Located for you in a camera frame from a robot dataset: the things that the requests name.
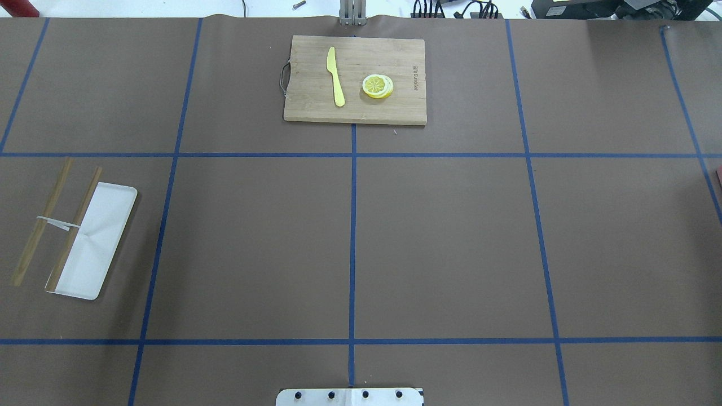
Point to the yellow lemon slices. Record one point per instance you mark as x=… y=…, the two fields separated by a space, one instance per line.
x=378 y=86

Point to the bamboo cutting board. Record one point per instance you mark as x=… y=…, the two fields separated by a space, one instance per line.
x=309 y=91

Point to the yellow plastic knife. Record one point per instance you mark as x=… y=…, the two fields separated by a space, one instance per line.
x=338 y=94

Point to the black usb hub left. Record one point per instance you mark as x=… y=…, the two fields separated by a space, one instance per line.
x=428 y=9

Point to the black usb hub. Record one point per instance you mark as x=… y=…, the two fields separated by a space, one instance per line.
x=479 y=10
x=428 y=9

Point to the black usb hub right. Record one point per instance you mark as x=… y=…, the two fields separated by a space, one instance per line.
x=479 y=10

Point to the black power adapter box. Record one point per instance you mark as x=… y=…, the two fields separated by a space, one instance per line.
x=574 y=10

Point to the white rectangular tray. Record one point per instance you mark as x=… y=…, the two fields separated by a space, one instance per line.
x=99 y=236

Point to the wooden chopstick near tray edge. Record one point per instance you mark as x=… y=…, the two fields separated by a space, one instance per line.
x=34 y=238

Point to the red cylinder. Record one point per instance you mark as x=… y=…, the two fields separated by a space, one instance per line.
x=20 y=8

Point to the aluminium frame post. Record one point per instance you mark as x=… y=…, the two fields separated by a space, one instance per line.
x=353 y=12

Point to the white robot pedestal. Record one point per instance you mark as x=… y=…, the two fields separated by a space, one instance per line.
x=351 y=396

